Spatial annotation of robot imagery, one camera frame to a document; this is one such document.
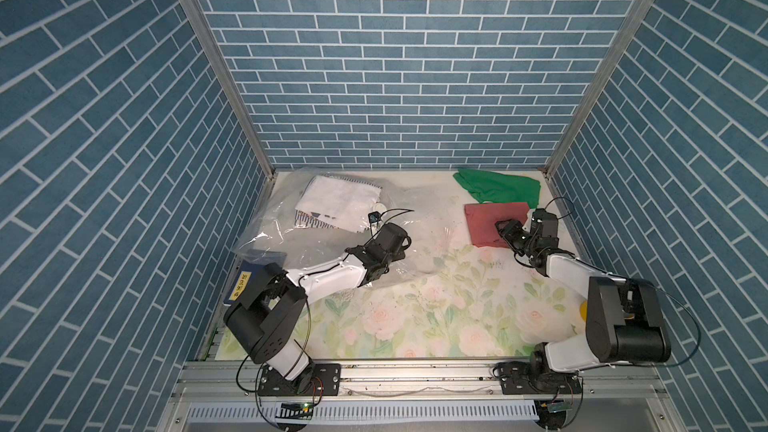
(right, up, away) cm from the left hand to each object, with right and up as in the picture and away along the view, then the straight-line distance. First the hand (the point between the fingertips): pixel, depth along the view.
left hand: (403, 246), depth 90 cm
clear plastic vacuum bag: (+12, -1, +11) cm, 16 cm away
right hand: (+31, +5, +4) cm, 32 cm away
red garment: (+29, +8, +15) cm, 33 cm away
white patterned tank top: (-24, +13, +12) cm, 30 cm away
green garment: (+34, +19, +23) cm, 45 cm away
